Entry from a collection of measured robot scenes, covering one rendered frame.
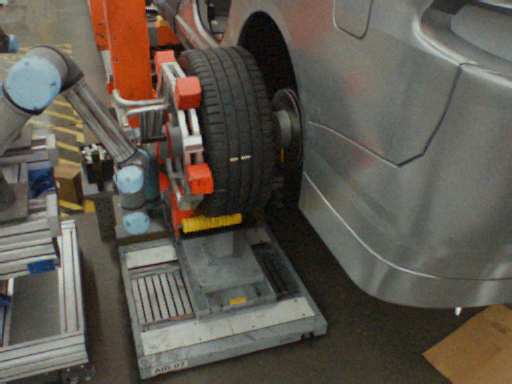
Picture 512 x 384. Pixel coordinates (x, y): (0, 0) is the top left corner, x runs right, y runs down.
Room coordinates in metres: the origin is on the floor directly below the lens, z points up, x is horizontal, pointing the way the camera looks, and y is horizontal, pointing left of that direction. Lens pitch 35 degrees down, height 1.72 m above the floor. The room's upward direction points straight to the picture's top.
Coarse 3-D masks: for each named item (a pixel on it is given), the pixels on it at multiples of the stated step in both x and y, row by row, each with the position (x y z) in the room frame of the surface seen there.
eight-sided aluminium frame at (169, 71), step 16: (160, 64) 1.80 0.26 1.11; (176, 64) 1.78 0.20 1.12; (160, 80) 1.83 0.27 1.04; (160, 96) 1.91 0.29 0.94; (176, 112) 1.54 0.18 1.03; (192, 112) 1.52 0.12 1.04; (192, 128) 1.50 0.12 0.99; (192, 144) 1.44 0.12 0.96; (176, 160) 1.85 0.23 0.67; (176, 176) 1.79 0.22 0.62; (176, 192) 1.67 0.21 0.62; (192, 208) 1.58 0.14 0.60
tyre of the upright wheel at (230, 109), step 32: (192, 64) 1.66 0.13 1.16; (224, 64) 1.65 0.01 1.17; (256, 64) 1.68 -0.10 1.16; (224, 96) 1.53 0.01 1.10; (256, 96) 1.56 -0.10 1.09; (224, 128) 1.46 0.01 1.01; (256, 128) 1.48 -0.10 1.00; (224, 160) 1.42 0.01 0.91; (256, 160) 1.45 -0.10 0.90; (224, 192) 1.42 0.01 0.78; (256, 192) 1.46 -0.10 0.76
